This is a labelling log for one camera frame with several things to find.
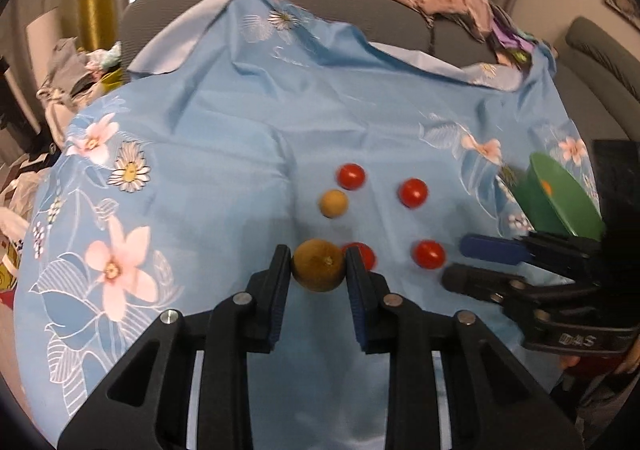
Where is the cherry tomato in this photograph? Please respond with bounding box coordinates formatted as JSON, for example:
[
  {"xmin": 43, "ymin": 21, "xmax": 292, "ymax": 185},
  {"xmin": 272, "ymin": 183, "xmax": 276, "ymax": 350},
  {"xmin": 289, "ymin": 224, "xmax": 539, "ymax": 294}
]
[
  {"xmin": 336, "ymin": 163, "xmax": 367, "ymax": 191},
  {"xmin": 342, "ymin": 242, "xmax": 378, "ymax": 271},
  {"xmin": 412, "ymin": 240, "xmax": 446, "ymax": 270},
  {"xmin": 397, "ymin": 178, "xmax": 428, "ymax": 209}
]

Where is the brown longan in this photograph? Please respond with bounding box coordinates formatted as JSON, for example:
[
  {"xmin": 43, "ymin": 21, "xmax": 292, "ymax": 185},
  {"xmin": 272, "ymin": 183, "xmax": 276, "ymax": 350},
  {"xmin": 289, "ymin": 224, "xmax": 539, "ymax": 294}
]
[
  {"xmin": 292, "ymin": 239, "xmax": 345, "ymax": 293},
  {"xmin": 319, "ymin": 190, "xmax": 349, "ymax": 219}
]

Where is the person's right hand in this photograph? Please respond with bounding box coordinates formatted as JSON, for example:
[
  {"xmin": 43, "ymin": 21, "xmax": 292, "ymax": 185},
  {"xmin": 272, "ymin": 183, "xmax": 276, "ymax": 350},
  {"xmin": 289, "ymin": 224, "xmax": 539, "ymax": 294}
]
[{"xmin": 560, "ymin": 349, "xmax": 639, "ymax": 376}]

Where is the green plastic bowl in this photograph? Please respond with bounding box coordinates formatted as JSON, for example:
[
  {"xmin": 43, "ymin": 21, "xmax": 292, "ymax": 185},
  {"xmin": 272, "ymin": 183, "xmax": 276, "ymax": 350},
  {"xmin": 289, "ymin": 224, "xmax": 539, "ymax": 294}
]
[{"xmin": 512, "ymin": 153, "xmax": 604, "ymax": 241}]

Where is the upper orange mandarin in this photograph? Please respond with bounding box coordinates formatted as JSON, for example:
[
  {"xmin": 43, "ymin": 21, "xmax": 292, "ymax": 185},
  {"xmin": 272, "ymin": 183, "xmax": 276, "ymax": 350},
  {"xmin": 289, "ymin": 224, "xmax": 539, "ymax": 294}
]
[{"xmin": 540, "ymin": 180, "xmax": 552, "ymax": 195}]

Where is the grey sofa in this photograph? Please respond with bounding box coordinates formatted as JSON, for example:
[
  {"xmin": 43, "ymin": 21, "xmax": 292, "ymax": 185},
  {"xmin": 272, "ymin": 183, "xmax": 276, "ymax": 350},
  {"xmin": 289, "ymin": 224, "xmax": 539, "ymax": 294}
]
[{"xmin": 120, "ymin": 0, "xmax": 639, "ymax": 141}]

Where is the blue floral cloth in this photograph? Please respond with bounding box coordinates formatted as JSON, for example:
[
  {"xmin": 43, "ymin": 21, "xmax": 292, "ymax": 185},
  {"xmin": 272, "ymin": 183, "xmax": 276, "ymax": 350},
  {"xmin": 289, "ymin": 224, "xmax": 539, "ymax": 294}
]
[{"xmin": 14, "ymin": 0, "xmax": 593, "ymax": 441}]

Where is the clutter pile of clothes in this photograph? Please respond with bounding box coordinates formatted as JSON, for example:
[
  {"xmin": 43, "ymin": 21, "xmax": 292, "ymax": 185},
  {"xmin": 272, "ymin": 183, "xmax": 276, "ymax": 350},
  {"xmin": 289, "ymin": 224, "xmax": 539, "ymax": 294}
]
[{"xmin": 1, "ymin": 38, "xmax": 122, "ymax": 294}]

